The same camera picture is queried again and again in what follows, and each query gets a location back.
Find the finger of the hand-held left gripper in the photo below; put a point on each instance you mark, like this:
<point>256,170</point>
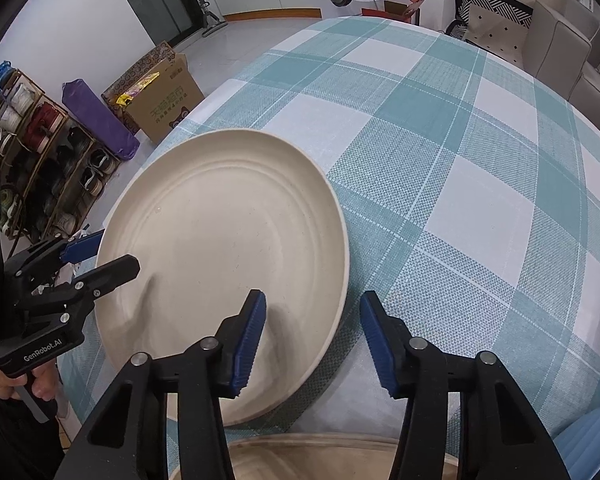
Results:
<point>110,272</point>
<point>80,250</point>

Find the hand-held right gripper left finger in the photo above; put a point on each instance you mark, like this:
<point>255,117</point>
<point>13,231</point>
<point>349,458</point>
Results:
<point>247,345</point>

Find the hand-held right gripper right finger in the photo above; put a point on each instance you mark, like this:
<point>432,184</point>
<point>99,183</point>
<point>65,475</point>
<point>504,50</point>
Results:
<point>380,345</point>

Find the beige round plate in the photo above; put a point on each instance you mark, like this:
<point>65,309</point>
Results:
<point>305,455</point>
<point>220,260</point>

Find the blue bowl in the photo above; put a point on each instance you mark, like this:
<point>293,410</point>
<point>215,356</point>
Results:
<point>595,450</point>

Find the person's left hand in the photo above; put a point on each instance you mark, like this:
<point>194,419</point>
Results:
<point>45,380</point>

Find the wooden shoe rack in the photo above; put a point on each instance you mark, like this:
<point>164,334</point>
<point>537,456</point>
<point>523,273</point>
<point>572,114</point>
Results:
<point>50,160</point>

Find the rows of shoes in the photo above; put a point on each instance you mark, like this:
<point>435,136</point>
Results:
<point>40,125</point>

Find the purple rolled bag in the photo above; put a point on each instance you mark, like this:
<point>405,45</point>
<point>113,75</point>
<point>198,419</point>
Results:
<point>100,120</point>

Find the brown cardboard box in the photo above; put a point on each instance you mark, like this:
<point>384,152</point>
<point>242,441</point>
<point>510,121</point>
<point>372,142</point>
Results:
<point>165,105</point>

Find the teal checkered tablecloth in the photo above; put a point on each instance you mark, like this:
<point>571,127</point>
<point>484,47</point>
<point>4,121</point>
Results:
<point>455,185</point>

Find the floor mop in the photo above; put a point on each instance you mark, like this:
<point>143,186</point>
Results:
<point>210,22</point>

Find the chair with patterned cushion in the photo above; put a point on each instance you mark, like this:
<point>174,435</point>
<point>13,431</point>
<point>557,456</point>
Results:
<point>490,25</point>

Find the grey sofa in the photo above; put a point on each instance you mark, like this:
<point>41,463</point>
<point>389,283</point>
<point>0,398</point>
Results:
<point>560,45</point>

